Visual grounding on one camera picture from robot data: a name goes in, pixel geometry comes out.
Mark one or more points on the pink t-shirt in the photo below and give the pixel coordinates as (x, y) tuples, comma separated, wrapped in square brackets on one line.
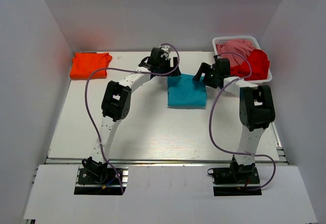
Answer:
[(233, 49)]

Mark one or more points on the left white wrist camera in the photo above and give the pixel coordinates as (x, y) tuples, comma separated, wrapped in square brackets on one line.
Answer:
[(166, 50)]

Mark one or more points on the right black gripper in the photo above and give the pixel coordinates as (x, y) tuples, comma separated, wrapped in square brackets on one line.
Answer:
[(207, 75)]

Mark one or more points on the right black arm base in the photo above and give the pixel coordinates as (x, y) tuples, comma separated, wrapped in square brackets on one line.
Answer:
[(227, 185)]

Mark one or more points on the teal t-shirt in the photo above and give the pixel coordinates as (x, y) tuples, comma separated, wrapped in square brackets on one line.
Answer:
[(184, 92)]

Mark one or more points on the folded orange t-shirt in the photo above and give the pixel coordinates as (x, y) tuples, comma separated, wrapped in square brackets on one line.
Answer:
[(85, 63)]

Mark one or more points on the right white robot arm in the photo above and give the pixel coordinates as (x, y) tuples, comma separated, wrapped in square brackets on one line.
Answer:
[(256, 112)]

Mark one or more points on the red t-shirt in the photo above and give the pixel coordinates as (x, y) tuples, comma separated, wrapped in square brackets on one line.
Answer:
[(258, 68)]

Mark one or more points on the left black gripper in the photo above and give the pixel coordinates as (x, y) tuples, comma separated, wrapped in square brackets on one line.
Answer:
[(167, 65)]

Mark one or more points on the white plastic basket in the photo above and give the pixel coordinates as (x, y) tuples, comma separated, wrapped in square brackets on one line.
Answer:
[(223, 39)]

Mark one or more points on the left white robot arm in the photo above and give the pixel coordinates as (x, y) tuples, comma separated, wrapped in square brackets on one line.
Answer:
[(116, 102)]

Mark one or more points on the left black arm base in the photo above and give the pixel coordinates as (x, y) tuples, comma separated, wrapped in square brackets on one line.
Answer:
[(87, 184)]

